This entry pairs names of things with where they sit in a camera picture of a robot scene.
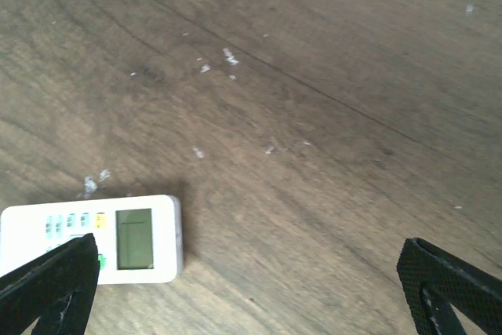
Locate white remote control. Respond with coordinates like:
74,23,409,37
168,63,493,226
1,195,184,285

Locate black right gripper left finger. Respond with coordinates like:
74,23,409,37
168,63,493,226
1,233,100,335

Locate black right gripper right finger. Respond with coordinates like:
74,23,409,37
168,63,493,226
397,238,501,334

